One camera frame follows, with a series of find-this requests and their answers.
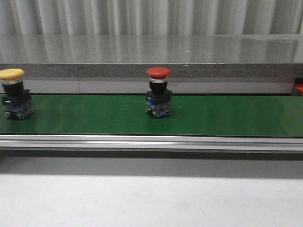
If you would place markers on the green conveyor belt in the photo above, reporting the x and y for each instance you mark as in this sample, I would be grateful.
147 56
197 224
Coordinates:
261 116

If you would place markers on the white panel under ledge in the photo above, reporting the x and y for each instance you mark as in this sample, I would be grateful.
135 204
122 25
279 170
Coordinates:
177 86

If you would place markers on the grey stone counter ledge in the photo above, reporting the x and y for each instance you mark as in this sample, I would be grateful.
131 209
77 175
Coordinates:
73 57

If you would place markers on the red plastic tray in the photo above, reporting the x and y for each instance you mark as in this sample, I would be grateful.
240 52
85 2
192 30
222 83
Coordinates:
298 89

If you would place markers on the white pleated curtain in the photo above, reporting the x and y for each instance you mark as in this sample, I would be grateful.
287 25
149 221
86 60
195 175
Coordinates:
151 17

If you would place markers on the aluminium conveyor frame rail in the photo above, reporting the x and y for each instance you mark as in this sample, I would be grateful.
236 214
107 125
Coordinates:
151 142

